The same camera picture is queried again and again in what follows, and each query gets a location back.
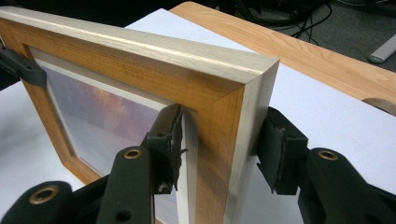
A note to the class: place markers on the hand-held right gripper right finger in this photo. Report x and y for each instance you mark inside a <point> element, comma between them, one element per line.
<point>283,155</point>

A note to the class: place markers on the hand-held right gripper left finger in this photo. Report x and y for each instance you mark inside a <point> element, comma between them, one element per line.
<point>165,152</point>

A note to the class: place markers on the wooden picture frame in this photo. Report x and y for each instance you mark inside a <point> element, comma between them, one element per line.
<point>218,140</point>

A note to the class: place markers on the grey metal bar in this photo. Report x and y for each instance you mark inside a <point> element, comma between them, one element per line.
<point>383,51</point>

